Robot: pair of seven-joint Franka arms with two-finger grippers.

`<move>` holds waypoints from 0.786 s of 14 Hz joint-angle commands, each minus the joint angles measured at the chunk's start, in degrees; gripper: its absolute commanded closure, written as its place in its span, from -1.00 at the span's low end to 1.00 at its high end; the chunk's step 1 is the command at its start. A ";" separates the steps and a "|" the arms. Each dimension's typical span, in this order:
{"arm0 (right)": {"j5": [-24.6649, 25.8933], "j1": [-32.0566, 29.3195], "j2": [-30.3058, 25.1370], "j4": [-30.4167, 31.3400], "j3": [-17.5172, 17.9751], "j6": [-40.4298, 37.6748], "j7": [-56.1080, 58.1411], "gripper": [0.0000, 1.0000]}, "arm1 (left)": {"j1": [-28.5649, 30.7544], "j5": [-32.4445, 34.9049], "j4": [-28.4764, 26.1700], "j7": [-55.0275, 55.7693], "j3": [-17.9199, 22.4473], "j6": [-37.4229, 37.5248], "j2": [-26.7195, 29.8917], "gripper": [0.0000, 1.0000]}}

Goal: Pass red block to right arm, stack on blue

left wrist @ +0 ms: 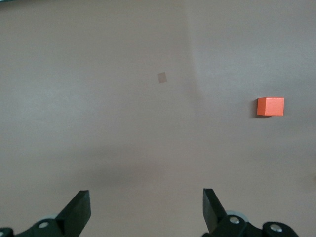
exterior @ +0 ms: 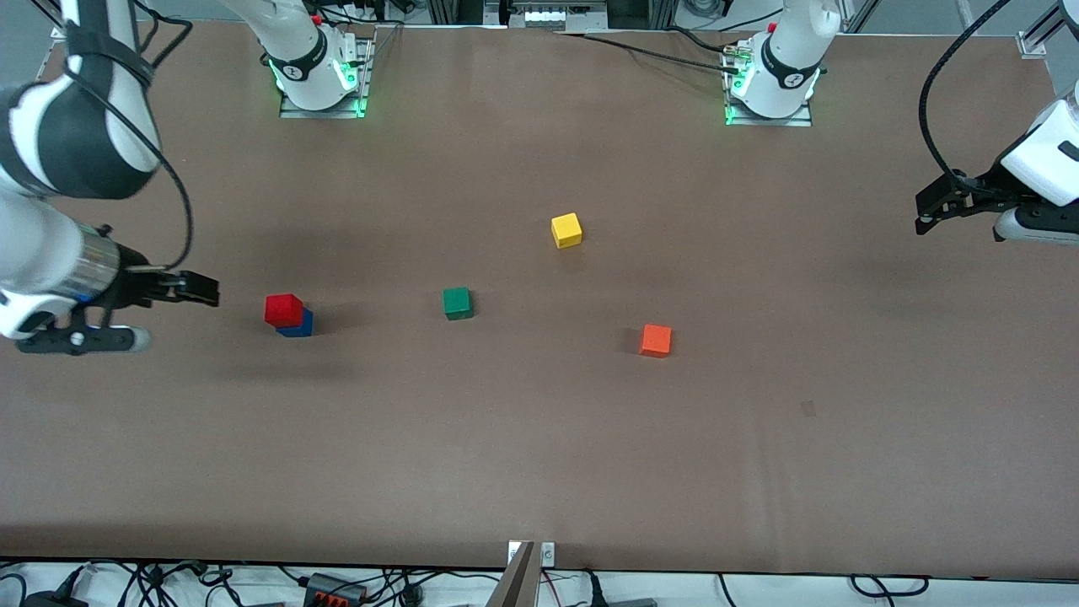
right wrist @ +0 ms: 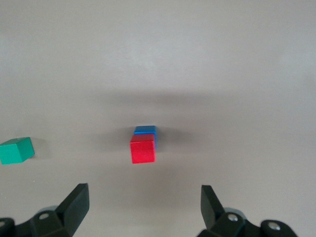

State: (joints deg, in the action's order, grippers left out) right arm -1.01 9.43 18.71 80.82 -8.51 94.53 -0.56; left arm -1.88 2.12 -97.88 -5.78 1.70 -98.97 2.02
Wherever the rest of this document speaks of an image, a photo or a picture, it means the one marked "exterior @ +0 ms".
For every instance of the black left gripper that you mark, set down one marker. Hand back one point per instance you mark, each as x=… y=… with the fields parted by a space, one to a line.
x=980 y=190

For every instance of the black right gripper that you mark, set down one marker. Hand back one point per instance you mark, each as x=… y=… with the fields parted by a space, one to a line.
x=135 y=285

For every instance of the red cube block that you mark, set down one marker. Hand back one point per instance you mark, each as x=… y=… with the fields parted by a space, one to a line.
x=283 y=310

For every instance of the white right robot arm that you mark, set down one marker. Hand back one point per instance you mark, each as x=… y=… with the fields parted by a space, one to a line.
x=50 y=135

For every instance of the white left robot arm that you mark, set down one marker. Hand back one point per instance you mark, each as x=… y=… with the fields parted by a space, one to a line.
x=788 y=59

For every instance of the blue cube block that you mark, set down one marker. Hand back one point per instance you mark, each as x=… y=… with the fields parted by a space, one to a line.
x=303 y=327

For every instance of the green cube block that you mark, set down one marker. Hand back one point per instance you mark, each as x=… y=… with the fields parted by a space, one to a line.
x=457 y=303

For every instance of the orange cube block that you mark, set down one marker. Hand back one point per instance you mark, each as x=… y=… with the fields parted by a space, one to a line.
x=655 y=340

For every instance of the yellow cube block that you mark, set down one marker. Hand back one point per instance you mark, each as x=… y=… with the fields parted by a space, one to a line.
x=566 y=230

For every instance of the black box orange connectors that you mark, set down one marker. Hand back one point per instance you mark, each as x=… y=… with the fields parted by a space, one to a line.
x=335 y=588

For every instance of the black power adapter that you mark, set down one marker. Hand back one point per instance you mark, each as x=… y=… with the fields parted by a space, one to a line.
x=50 y=598

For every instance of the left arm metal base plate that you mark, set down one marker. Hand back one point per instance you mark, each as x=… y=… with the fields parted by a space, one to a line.
x=801 y=120

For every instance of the aluminium frame structure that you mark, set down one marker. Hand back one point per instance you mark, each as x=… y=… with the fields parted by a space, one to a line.
x=1045 y=29

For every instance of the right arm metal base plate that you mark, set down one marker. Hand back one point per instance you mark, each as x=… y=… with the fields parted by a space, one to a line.
x=364 y=80

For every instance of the aluminium corner bracket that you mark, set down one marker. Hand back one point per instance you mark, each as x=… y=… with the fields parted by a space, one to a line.
x=57 y=34

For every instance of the grey metal camera post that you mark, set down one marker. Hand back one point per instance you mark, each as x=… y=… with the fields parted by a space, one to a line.
x=516 y=582

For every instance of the white metal bracket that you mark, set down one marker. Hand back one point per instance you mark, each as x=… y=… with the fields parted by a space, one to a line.
x=548 y=553

